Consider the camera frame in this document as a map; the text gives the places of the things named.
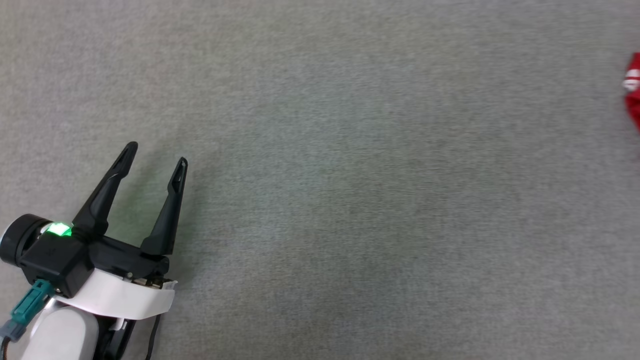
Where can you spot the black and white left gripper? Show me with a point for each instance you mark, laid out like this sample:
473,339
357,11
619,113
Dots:
125,295

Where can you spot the red and white jersey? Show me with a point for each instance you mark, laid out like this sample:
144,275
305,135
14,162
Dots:
634,100

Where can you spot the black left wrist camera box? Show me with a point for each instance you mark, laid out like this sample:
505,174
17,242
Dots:
55,260

